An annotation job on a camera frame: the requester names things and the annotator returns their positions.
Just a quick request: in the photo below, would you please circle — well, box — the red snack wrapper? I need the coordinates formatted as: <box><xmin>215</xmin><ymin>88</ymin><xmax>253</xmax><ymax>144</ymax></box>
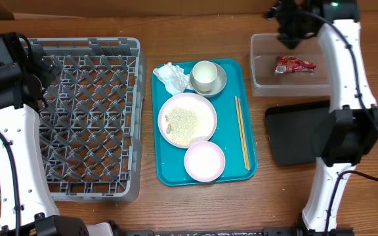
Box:
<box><xmin>274</xmin><ymin>56</ymin><xmax>316</xmax><ymax>74</ymax></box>

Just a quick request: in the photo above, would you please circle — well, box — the grey ceramic bowl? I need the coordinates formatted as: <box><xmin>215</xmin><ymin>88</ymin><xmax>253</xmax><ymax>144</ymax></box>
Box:
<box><xmin>190</xmin><ymin>61</ymin><xmax>227</xmax><ymax>98</ymax></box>

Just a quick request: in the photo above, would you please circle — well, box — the cream white cup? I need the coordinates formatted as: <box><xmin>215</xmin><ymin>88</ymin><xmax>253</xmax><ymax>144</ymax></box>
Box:
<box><xmin>192</xmin><ymin>60</ymin><xmax>218</xmax><ymax>92</ymax></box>

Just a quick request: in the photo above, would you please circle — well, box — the white napkin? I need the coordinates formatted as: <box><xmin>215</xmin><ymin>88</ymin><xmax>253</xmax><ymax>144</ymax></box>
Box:
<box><xmin>153</xmin><ymin>62</ymin><xmax>193</xmax><ymax>96</ymax></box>

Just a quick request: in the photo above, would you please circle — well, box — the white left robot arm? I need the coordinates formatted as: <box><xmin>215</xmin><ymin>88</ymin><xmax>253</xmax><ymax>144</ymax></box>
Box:
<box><xmin>0</xmin><ymin>32</ymin><xmax>122</xmax><ymax>235</ymax></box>

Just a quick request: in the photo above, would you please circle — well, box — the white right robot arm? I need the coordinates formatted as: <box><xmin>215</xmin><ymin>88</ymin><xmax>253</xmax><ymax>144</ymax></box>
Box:
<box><xmin>265</xmin><ymin>1</ymin><xmax>378</xmax><ymax>235</ymax></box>

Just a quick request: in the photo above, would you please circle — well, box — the grey plastic dishwasher rack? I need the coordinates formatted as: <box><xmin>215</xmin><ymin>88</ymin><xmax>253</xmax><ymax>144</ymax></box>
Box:
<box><xmin>0</xmin><ymin>37</ymin><xmax>148</xmax><ymax>203</ymax></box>

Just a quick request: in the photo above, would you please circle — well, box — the clear plastic bin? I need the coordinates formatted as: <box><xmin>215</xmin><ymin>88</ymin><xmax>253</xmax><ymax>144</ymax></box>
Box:
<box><xmin>250</xmin><ymin>33</ymin><xmax>330</xmax><ymax>96</ymax></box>

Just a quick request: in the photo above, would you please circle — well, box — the right wooden chopstick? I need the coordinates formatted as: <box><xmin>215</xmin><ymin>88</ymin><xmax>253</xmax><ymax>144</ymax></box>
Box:
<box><xmin>236</xmin><ymin>97</ymin><xmax>251</xmax><ymax>171</ymax></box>

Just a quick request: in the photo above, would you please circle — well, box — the black tray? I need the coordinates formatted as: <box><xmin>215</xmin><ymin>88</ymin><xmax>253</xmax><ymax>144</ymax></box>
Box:
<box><xmin>264</xmin><ymin>100</ymin><xmax>329</xmax><ymax>167</ymax></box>

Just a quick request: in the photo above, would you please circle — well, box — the white plate with food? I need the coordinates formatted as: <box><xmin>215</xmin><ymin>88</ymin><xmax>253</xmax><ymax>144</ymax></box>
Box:
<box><xmin>157</xmin><ymin>92</ymin><xmax>218</xmax><ymax>149</ymax></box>

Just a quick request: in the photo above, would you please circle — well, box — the pink small bowl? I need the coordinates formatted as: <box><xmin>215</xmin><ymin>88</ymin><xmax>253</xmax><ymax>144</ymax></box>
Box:
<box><xmin>184</xmin><ymin>141</ymin><xmax>226</xmax><ymax>182</ymax></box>

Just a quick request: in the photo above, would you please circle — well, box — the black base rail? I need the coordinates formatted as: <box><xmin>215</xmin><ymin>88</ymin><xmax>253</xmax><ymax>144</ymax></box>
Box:
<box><xmin>123</xmin><ymin>227</ymin><xmax>354</xmax><ymax>236</ymax></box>

